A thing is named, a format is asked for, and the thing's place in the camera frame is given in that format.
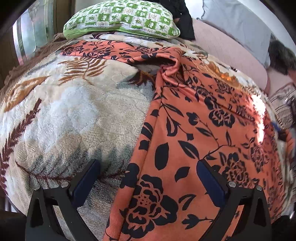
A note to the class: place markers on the orange black floral garment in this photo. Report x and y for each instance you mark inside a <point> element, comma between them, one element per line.
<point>193,116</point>

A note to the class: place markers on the cream leaf-pattern fleece blanket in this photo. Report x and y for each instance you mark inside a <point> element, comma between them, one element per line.
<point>59,112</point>

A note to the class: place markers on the striped beige pillow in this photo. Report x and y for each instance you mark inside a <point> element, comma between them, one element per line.
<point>281,101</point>

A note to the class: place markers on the dark furry item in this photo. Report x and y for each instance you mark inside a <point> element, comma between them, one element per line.
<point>282,59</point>

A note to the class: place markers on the pink bedsheet mattress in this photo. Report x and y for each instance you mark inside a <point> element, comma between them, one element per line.
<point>230,52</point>

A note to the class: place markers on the grey pillow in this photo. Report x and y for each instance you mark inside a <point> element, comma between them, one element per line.
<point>241,24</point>

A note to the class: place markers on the black cloth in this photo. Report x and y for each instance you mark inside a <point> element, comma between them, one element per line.
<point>181,17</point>

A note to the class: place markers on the green white patterned pillow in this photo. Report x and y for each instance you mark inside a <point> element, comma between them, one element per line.
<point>142,18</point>

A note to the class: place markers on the window frame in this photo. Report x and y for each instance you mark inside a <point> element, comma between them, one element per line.
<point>38,24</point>

